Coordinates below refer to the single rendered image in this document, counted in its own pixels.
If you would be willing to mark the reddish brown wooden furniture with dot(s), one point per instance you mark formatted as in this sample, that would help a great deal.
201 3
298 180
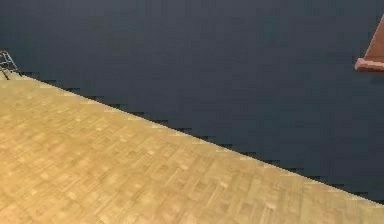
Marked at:
376 53

